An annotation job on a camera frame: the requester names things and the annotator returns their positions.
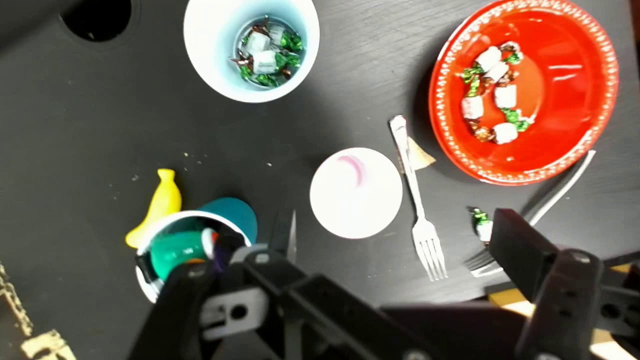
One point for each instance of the blue cup with toys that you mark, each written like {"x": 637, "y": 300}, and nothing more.
{"x": 192, "y": 237}

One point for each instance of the silver metal fork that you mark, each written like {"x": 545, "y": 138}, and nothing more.
{"x": 425, "y": 234}

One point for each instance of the yellow toy banana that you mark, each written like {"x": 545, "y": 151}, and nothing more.
{"x": 167, "y": 199}

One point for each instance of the red plastic bowl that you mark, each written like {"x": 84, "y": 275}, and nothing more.
{"x": 566, "y": 82}

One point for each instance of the sweets pile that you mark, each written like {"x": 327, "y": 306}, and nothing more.
{"x": 495, "y": 73}

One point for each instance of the red paper cup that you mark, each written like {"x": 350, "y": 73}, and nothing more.
{"x": 356, "y": 192}

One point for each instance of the stray sweet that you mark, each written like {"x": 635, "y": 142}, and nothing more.
{"x": 483, "y": 222}

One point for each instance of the empty blue cup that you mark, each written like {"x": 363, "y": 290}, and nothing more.
{"x": 253, "y": 51}

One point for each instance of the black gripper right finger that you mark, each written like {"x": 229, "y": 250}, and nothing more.
{"x": 559, "y": 283}

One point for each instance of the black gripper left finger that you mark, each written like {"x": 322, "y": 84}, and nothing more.
{"x": 203, "y": 305}

